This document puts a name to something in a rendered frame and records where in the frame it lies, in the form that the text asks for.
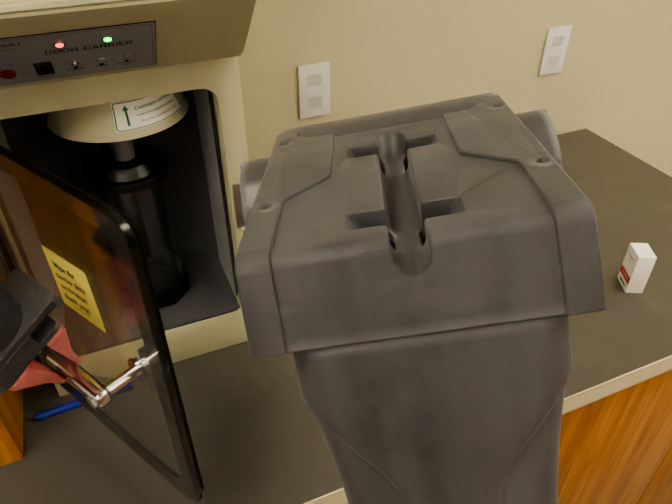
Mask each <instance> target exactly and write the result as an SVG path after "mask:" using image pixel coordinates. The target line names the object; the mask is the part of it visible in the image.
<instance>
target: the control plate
mask: <svg viewBox="0 0 672 504"><path fill-rule="evenodd" d="M105 36H111V37H113V41H111V42H103V41H102V38H103V37H105ZM56 42H64V43H65V44H66V46H65V47H63V48H55V47H54V46H53V44H54V43H56ZM125 54H127V55H130V58H129V61H128V62H125V61H124V59H121V56H122V55H125ZM98 58H105V62H103V63H104V65H99V63H97V62H96V59H98ZM49 61H51V63H52V66H53V68H54V71H55V74H48V75H41V76H38V75H37V73H36V70H35V68H34V66H33V64H34V63H41V62H49ZM73 61H78V62H79V64H80V65H78V68H77V69H74V68H73V66H71V65H70V62H73ZM152 65H157V50H156V20H155V21H146V22H138V23H129V24H120V25H111V26H103V27H94V28H85V29H77V30H68V31H59V32H50V33H42V34H33V35H24V36H15V37H7V38H0V72H1V71H3V70H14V71H15V72H16V77H15V78H13V79H3V78H1V77H0V86H7V85H14V84H21V83H29V82H36V81H43V80H50V79H58V78H65V77H72V76H79V75H86V74H94V73H101V72H108V71H115V70H123V69H130V68H137V67H144V66H152Z"/></svg>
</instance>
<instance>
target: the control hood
mask: <svg viewBox="0 0 672 504"><path fill-rule="evenodd" d="M256 1H257V0H0V38H7V37H15V36H24V35H33V34H42V33H50V32H59V31H68V30H77V29H85V28H94V27H103V26H111V25H120V24H129V23H138V22H146V21H155V20H156V50H157V65H152V66H144V67H137V68H130V69H123V70H115V71H108V72H101V73H94V74H86V75H79V76H72V77H65V78H58V79H50V80H43V81H36V82H29V83H21V84H14V85H7V86H0V89H6V88H14V87H21V86H28V85H35V84H42V83H49V82H56V81H64V80H71V79H78V78H85V77H92V76H99V75H107V74H114V73H121V72H128V71H135V70H142V69H150V68H157V67H164V66H171V65H178V64H185V63H193V62H200V61H207V60H214V59H221V58H228V57H236V56H241V54H242V53H243V50H244V46H245V43H246V39H247V35H248V31H249V27H250V24H251V20H252V16H253V12H254V9H255V5H256Z"/></svg>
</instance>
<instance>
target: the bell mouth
mask: <svg viewBox="0 0 672 504"><path fill-rule="evenodd" d="M188 107H189V105H188V101H187V100H186V98H185V97H184V95H183V94H182V92H176V93H170V94H163V95H157V96H150V97H144V98H137V99H131V100H124V101H118V102H111V103H105V104H98V105H92V106H85V107H79V108H73V109H66V110H60V111H53V112H48V117H47V126H48V128H49V129H50V130H51V131H52V132H53V133H54V134H56V135H58V136H60V137H62V138H65V139H68V140H72V141H77V142H85V143H113V142H122V141H128V140H134V139H138V138H142V137H146V136H149V135H152V134H155V133H158V132H161V131H163V130H165V129H167V128H169V127H171V126H173V125H174V124H176V123H177V122H178V121H180V120H181V119H182V118H183V117H184V116H185V114H186V113H187V111H188Z"/></svg>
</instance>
